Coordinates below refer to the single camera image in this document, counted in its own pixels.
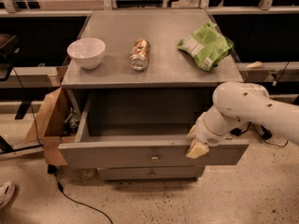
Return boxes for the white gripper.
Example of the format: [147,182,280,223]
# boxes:
[186,112,232,159]

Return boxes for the grey top drawer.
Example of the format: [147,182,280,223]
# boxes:
[59,89,249,168]

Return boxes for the grey drawer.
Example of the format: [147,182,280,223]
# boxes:
[59,89,249,168]
[97,165,205,181]

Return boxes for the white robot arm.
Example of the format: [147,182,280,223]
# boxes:
[186,82,299,159]

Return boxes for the grey bottom drawer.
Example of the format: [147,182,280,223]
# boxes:
[97,165,205,181]

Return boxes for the grey drawer cabinet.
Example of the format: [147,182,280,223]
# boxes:
[60,8,244,182]

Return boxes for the green snack bag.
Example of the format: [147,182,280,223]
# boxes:
[177,21,234,72]

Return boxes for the yellow foam scrap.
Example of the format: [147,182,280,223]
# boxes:
[246,61,263,69]

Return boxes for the metal drink can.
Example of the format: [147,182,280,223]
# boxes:
[129,39,150,71]

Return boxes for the white ceramic bowl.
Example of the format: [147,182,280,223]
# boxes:
[67,37,106,69]

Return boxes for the brown cardboard box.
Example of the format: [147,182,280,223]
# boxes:
[24,88,75,165]

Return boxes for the white shoe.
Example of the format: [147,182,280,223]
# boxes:
[0,181,15,209]

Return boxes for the black power adapter cable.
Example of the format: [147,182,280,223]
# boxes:
[230,121,290,148]

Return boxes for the black floor cable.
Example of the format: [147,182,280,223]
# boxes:
[46,164,114,224]

